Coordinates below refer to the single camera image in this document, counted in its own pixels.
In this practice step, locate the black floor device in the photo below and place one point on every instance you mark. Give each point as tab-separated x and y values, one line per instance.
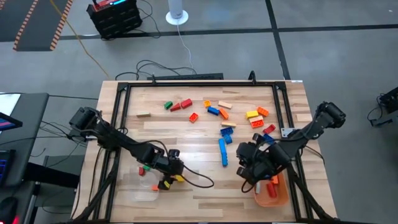
388	102

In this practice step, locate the red rounded block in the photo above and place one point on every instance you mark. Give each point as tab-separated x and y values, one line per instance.
271	189

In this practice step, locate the light blue long brick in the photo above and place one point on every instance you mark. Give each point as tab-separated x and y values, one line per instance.
222	145

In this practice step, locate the black backlit keyboard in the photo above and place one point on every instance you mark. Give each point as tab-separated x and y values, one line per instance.
6	168

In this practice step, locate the small blue block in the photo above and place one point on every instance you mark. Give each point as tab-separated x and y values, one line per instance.
228	138

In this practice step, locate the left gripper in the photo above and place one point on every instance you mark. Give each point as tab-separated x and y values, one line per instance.
171	166

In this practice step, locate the white paper sheet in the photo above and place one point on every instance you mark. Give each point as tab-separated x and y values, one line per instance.
7	104

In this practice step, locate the pale wooden block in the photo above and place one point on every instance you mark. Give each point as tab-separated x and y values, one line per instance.
257	187

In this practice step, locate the dark tablet screen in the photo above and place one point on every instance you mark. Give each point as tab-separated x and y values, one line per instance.
7	123

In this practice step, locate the small yellow block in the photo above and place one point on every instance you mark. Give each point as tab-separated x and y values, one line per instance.
179	178

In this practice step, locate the black aluminium table frame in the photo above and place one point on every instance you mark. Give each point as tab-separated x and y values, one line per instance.
199	84

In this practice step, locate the orange rectangular block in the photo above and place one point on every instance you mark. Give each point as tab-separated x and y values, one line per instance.
224	113

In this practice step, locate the orange stud brick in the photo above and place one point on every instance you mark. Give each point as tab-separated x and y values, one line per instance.
275	179
262	111

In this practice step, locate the small green block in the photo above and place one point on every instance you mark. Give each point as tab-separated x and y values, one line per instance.
146	168

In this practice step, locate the red cylinder block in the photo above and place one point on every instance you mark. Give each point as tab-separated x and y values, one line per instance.
141	171

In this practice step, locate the dark blue stud brick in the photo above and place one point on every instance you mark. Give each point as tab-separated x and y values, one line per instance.
226	130

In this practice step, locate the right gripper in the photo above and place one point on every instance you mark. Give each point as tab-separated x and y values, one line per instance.
264	165

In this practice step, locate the clear plastic bin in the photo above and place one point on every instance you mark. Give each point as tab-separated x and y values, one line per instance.
140	193

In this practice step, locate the red wedge block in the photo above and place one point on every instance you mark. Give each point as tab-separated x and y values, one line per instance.
175	107

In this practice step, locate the white round-base stand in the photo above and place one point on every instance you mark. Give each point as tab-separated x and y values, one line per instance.
177	17

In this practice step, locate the grey side desk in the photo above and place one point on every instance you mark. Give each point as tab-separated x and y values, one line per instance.
31	124

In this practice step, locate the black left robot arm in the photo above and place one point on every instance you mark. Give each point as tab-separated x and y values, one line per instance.
124	144

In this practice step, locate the black crate with red top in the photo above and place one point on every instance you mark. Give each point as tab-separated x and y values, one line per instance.
118	21

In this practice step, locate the hazard-striped black floor mat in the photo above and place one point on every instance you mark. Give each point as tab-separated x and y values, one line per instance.
37	25

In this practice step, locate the wooden plank block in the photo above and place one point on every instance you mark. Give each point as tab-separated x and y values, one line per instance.
229	124
256	118
143	114
224	104

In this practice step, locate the silver mounting plate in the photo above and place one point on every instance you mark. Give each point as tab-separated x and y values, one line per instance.
285	132

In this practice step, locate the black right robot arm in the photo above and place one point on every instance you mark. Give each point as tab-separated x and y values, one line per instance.
311	129

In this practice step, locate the dark blue block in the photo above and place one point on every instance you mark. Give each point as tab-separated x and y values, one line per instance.
270	139

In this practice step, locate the small orange cube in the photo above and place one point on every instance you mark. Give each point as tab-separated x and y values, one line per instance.
207	103

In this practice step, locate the yellow rectangular block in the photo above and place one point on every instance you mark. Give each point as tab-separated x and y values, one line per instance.
252	114

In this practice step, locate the black computer mouse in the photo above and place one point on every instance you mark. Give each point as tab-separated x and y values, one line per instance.
7	210

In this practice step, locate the orange plastic bin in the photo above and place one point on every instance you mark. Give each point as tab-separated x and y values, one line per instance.
280	199

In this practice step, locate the small orange block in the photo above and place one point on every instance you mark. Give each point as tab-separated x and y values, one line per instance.
155	187

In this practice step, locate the orange-red stud brick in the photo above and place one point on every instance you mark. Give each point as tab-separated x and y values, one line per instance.
257	124
193	117

